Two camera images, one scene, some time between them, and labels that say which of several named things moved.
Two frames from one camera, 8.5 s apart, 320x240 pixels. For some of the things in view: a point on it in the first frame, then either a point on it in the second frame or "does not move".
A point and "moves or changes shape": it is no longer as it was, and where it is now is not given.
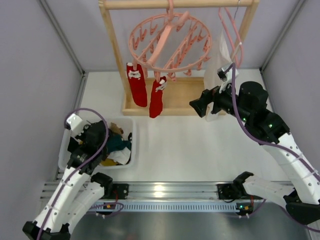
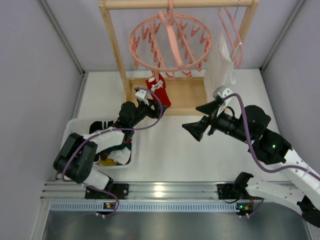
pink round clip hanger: (167, 43) does not move
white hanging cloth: (221, 57) does not move
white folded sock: (120, 156) does not move
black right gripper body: (208, 100) → (210, 121)
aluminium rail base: (160, 197) does not move
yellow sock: (108, 162) does not move
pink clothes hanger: (238, 63) does not move
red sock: (156, 98) moves or changes shape
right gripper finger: (200, 104) → (198, 128)
